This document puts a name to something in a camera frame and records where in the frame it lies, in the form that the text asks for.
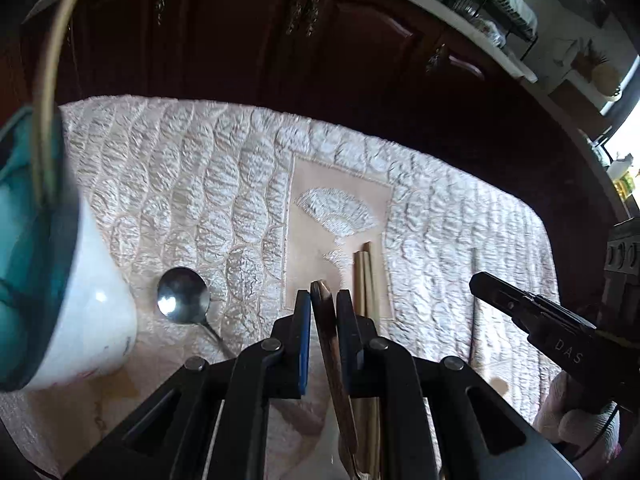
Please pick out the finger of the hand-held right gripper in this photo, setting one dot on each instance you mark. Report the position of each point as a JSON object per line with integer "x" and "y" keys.
{"x": 520, "y": 307}

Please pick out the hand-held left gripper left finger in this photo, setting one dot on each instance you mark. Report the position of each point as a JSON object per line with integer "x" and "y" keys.
{"x": 303, "y": 345}

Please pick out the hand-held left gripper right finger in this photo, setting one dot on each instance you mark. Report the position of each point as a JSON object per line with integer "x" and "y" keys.
{"x": 345, "y": 345}

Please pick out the dark brown wooden utensil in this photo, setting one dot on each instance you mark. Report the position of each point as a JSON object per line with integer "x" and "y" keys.
{"x": 331, "y": 360}

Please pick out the light wooden chopstick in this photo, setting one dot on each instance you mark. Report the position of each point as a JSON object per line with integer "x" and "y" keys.
{"x": 359, "y": 280}
{"x": 370, "y": 280}
{"x": 37, "y": 135}

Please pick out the metal spoon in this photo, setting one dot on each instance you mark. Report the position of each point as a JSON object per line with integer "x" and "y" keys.
{"x": 182, "y": 295}

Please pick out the white cup with teal rim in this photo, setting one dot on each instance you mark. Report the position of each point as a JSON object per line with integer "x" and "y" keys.
{"x": 95, "y": 320}

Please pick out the person's right hand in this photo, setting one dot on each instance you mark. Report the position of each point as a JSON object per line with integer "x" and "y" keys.
{"x": 575, "y": 427}

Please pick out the white embroidered tablecloth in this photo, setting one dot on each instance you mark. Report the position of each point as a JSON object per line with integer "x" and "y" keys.
{"x": 200, "y": 185}

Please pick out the yellow round vase with plant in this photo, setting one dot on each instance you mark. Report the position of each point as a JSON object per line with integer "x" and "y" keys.
{"x": 606, "y": 79}

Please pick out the dark wooden lower cabinet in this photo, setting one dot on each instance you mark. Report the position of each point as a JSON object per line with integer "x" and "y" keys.
{"x": 250, "y": 35}

